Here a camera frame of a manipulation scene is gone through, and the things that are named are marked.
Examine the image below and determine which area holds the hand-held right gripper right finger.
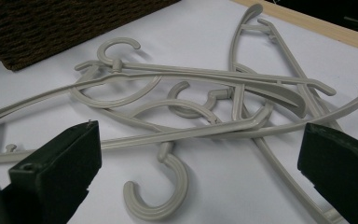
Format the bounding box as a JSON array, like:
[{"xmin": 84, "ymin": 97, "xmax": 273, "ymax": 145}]
[{"xmin": 296, "ymin": 122, "xmax": 358, "ymax": 224}]

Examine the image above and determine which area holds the brown woven basket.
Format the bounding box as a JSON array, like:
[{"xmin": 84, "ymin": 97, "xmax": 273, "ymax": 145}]
[{"xmin": 0, "ymin": 0, "xmax": 181, "ymax": 72}]

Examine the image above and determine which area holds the grey plastic clothes hanger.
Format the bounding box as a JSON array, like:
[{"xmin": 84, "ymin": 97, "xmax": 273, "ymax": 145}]
[
  {"xmin": 0, "ymin": 72, "xmax": 307, "ymax": 222},
  {"xmin": 167, "ymin": 3, "xmax": 349, "ymax": 224},
  {"xmin": 69, "ymin": 36, "xmax": 358, "ymax": 140}
]

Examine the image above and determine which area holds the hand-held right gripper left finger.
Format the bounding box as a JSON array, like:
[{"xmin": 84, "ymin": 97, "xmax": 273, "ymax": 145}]
[{"xmin": 8, "ymin": 120, "xmax": 103, "ymax": 224}]

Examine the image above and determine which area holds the white table sheet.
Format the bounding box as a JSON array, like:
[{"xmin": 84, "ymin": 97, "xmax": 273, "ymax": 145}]
[{"xmin": 0, "ymin": 0, "xmax": 358, "ymax": 224}]

